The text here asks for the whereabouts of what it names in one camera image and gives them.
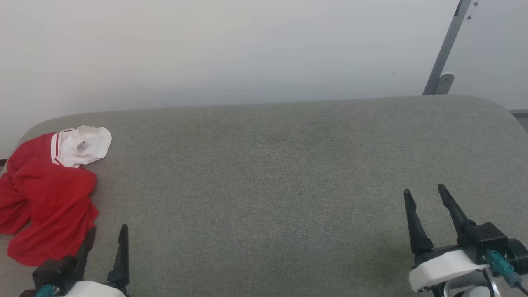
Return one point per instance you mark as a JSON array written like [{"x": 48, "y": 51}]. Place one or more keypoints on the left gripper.
[{"x": 55, "y": 272}]

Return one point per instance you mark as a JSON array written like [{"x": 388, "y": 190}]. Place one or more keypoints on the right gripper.
[{"x": 480, "y": 241}]

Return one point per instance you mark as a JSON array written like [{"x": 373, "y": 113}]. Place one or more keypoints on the red and white jersey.
[{"x": 45, "y": 194}]

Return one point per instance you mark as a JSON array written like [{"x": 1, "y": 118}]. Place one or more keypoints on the left gripper teal connector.
[{"x": 43, "y": 292}]

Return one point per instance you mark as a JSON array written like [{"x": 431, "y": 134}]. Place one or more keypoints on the gripper teal connector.
[
  {"x": 499, "y": 264},
  {"x": 43, "y": 292}
]

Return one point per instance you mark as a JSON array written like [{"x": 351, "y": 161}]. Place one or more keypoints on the right gripper teal connector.
[{"x": 499, "y": 264}]

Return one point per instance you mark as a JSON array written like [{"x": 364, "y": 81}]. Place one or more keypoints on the grey post bracket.
[{"x": 444, "y": 82}]

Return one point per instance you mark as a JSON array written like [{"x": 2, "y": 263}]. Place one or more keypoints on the grey metal post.
[{"x": 447, "y": 45}]

